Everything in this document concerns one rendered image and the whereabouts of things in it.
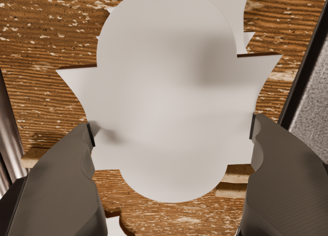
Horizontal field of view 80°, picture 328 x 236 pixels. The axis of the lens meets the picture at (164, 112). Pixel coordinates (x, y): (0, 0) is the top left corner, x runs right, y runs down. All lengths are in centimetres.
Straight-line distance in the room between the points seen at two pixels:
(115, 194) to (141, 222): 8
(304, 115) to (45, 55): 35
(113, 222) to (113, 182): 8
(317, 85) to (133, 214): 35
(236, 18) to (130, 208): 32
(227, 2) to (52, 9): 17
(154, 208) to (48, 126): 22
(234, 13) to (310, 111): 20
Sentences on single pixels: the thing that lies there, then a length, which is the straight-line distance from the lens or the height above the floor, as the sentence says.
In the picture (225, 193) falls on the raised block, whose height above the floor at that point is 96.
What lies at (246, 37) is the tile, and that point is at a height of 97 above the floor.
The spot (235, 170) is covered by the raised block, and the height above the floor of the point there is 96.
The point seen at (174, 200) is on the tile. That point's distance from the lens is 16.
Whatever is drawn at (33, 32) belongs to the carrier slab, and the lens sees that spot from 27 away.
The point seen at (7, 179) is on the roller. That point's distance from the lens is 47.
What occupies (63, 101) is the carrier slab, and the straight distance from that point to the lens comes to 28.
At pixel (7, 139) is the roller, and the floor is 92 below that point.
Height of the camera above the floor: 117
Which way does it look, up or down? 63 degrees down
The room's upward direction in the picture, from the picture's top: 179 degrees counter-clockwise
